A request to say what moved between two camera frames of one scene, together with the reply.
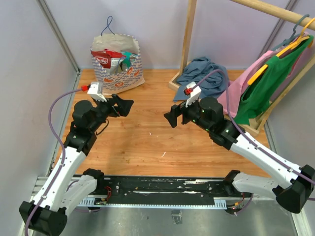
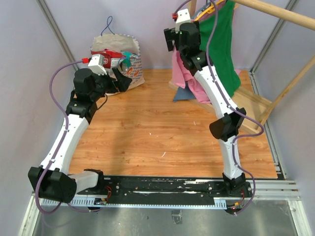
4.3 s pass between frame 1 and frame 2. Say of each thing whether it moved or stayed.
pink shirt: moved
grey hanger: moved
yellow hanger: moved
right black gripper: moved
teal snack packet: stayed
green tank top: moved
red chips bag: stayed
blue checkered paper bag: stayed
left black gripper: moved
